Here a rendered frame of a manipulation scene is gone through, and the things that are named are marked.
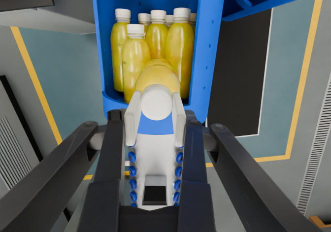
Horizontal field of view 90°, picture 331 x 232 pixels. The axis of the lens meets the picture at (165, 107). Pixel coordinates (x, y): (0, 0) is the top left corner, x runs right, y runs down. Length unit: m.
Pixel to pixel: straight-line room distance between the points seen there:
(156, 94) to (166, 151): 0.58
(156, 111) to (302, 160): 2.44
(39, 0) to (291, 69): 1.87
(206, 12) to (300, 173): 2.51
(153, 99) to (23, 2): 0.52
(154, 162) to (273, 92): 1.46
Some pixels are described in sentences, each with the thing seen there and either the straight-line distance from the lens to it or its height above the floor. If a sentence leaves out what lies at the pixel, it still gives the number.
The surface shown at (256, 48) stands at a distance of 1.58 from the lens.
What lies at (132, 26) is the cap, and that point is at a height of 1.13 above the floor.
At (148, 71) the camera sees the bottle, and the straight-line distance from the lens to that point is 0.24.
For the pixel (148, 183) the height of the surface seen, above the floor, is 0.98.
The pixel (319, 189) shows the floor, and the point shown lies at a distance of 3.07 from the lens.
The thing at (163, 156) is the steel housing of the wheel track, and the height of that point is 0.93.
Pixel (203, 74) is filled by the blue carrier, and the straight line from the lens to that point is 0.35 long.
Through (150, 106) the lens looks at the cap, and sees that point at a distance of 0.19.
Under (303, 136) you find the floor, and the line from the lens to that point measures 2.38.
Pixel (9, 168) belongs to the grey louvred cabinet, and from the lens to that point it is 2.00.
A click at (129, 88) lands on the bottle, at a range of 0.41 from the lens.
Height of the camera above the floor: 1.54
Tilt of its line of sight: 69 degrees down
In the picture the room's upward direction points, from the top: 176 degrees clockwise
